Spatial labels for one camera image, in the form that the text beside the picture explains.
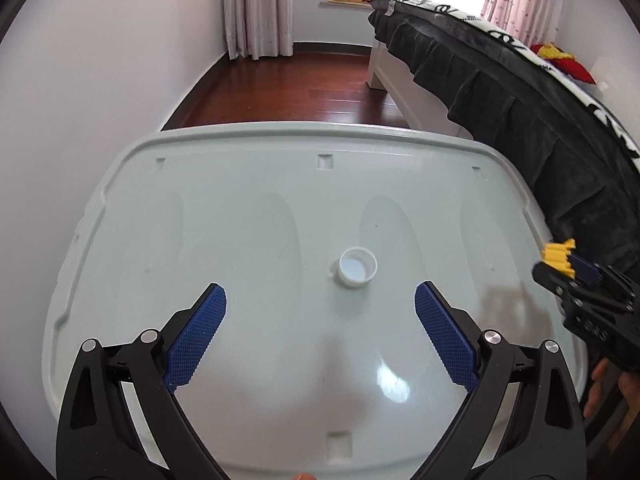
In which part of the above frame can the white bed frame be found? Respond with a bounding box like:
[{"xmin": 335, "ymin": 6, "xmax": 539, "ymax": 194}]
[{"xmin": 369, "ymin": 40, "xmax": 473, "ymax": 138}]

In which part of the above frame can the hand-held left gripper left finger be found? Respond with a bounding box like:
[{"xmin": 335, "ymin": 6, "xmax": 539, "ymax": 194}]
[{"xmin": 56, "ymin": 282, "xmax": 228, "ymax": 480}]

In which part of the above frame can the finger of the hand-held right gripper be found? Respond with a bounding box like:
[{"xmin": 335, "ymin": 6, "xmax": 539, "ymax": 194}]
[
  {"xmin": 531, "ymin": 261, "xmax": 582, "ymax": 306},
  {"xmin": 570, "ymin": 254, "xmax": 640, "ymax": 301}
]

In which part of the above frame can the white bottle cap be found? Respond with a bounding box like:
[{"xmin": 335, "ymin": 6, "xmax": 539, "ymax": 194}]
[{"xmin": 330, "ymin": 246, "xmax": 378, "ymax": 289}]

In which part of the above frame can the red and yellow plush toy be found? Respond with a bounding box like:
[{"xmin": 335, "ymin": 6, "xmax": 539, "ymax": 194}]
[{"xmin": 530, "ymin": 42, "xmax": 597, "ymax": 85}]

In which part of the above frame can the yellow toy piece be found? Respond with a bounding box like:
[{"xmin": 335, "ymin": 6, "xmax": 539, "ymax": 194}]
[{"xmin": 542, "ymin": 239, "xmax": 577, "ymax": 277}]

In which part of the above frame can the pale grey plastic storage lid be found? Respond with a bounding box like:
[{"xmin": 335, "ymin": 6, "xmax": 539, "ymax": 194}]
[{"xmin": 42, "ymin": 121, "xmax": 588, "ymax": 478}]

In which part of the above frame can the person's right hand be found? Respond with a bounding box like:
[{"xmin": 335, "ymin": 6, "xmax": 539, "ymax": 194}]
[{"xmin": 582, "ymin": 360, "xmax": 640, "ymax": 418}]

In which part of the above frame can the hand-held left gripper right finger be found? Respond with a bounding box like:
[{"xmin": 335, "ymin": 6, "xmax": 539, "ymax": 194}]
[{"xmin": 414, "ymin": 281, "xmax": 587, "ymax": 480}]

